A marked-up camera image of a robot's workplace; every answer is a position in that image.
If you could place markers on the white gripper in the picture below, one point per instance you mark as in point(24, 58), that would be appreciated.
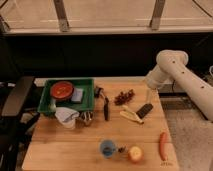
point(152, 84)

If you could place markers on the yellow banana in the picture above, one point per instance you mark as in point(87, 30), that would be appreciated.
point(131, 115)

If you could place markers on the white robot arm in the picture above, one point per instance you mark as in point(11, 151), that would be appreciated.
point(172, 63)

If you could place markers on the metal cup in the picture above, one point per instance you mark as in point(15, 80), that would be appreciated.
point(86, 118)

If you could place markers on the blue cup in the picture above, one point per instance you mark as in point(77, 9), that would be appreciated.
point(107, 148)

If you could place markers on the black rectangular block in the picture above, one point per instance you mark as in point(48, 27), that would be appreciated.
point(144, 110)

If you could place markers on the red grape bunch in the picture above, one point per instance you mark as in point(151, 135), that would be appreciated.
point(124, 97)

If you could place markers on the orange carrot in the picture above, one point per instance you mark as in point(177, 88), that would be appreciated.
point(162, 142)

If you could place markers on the green plastic tray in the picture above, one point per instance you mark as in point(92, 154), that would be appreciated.
point(48, 104)

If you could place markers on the small dark toy piece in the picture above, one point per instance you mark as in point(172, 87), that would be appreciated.
point(122, 149)

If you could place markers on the red yellow apple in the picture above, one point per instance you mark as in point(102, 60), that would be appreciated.
point(135, 154)

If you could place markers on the white crumpled cloth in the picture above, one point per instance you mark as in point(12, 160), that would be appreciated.
point(67, 117)

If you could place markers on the red bowl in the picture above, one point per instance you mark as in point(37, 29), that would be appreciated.
point(61, 90)

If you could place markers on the black office chair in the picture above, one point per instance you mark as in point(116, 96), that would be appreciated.
point(10, 126)

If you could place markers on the black handled knife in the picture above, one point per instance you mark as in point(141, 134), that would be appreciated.
point(99, 92)

